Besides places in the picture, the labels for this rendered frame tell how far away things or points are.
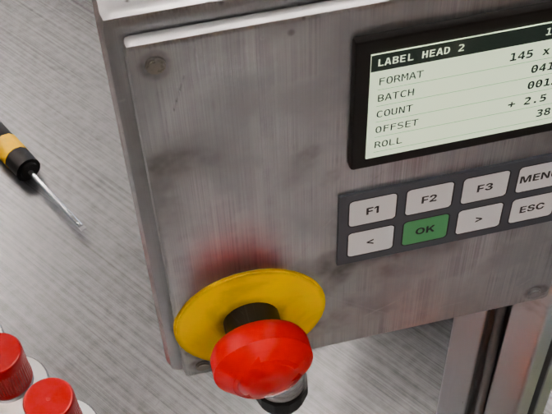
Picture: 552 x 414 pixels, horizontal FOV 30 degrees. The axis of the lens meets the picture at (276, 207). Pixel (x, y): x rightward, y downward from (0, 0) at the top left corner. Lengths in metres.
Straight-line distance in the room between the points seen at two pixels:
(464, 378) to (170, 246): 0.24
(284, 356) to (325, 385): 0.58
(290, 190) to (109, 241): 0.73
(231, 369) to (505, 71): 0.14
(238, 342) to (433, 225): 0.08
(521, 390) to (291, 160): 0.23
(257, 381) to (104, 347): 0.62
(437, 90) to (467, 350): 0.23
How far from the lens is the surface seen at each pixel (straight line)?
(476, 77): 0.33
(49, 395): 0.68
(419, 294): 0.42
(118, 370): 0.98
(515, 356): 0.51
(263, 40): 0.30
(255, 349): 0.37
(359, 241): 0.38
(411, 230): 0.38
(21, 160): 1.13
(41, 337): 1.02
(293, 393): 0.64
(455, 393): 0.57
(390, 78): 0.32
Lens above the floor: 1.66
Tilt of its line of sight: 50 degrees down
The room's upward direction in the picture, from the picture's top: 3 degrees counter-clockwise
